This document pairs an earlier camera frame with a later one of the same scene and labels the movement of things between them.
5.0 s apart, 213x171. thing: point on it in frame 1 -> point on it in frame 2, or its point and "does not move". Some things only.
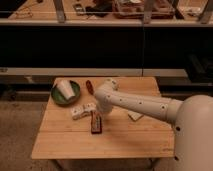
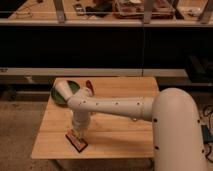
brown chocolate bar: (96, 122) -> (78, 142)
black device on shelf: (79, 9) does not move
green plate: (59, 98) does not move
